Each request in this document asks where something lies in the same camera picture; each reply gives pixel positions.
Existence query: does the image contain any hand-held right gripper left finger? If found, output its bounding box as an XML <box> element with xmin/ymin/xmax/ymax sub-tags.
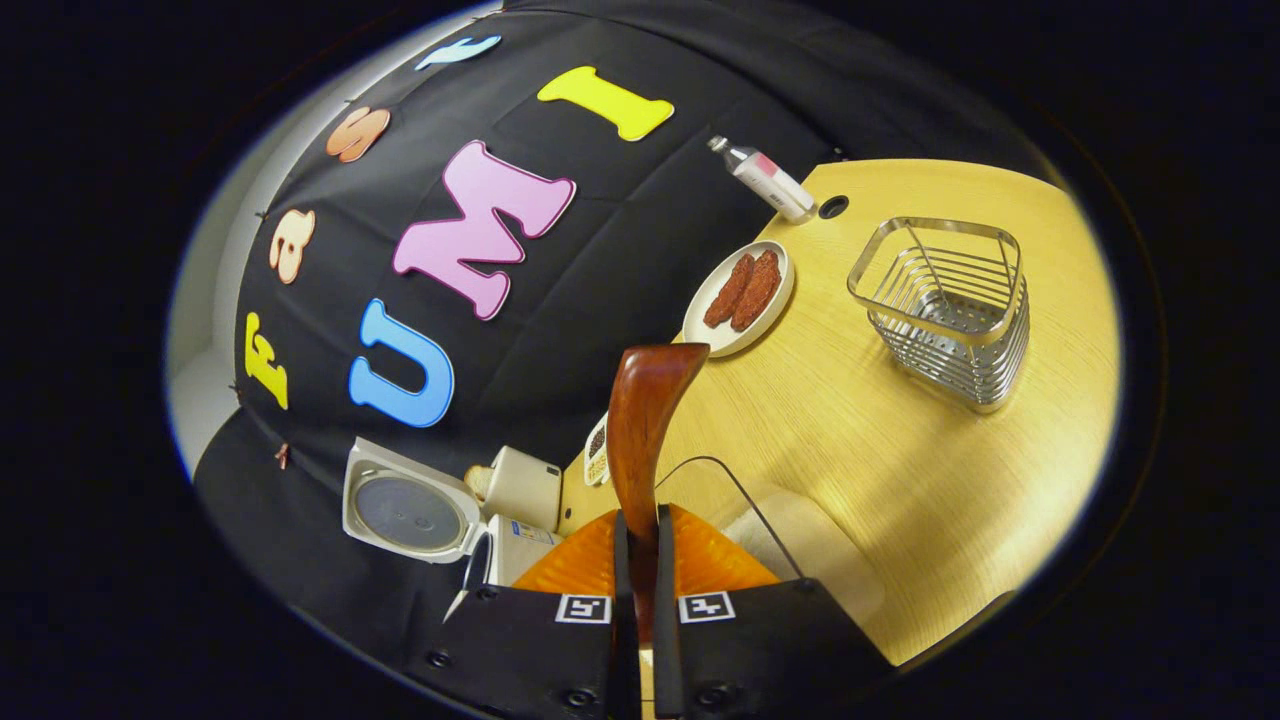
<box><xmin>405</xmin><ymin>508</ymin><xmax>641</xmax><ymax>720</ymax></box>

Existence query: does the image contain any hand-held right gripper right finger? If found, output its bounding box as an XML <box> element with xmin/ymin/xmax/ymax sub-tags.
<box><xmin>655</xmin><ymin>503</ymin><xmax>896</xmax><ymax>720</ymax></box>

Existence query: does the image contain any white rice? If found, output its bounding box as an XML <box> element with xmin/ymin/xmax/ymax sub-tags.
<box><xmin>722</xmin><ymin>490</ymin><xmax>886</xmax><ymax>623</ymax></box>

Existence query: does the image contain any brown wooden spoon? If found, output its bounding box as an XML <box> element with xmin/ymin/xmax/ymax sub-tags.
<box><xmin>606</xmin><ymin>343</ymin><xmax>711</xmax><ymax>646</ymax></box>

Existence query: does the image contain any white rice cooker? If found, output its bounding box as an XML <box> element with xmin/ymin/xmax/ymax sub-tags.
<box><xmin>342</xmin><ymin>436</ymin><xmax>563</xmax><ymax>623</ymax></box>

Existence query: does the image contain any metal wire chopstick holder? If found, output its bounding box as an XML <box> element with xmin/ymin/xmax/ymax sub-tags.
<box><xmin>847</xmin><ymin>216</ymin><xmax>1031</xmax><ymax>414</ymax></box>

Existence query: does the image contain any white toaster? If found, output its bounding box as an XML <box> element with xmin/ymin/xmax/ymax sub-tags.
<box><xmin>485</xmin><ymin>445</ymin><xmax>563</xmax><ymax>533</ymax></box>

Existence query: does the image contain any white divided grain dish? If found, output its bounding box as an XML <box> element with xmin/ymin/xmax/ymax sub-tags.
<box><xmin>583</xmin><ymin>410</ymin><xmax>613</xmax><ymax>488</ymax></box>

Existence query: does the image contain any white round plate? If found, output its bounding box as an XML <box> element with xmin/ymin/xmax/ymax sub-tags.
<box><xmin>682</xmin><ymin>240</ymin><xmax>797</xmax><ymax>359</ymax></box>

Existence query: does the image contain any red sausage piece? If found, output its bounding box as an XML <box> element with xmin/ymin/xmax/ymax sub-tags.
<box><xmin>730</xmin><ymin>249</ymin><xmax>782</xmax><ymax>333</ymax></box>
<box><xmin>703</xmin><ymin>253</ymin><xmax>758</xmax><ymax>329</ymax></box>

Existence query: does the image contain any small pink label bottle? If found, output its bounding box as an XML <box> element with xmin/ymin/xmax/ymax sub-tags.
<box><xmin>707</xmin><ymin>135</ymin><xmax>818</xmax><ymax>224</ymax></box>

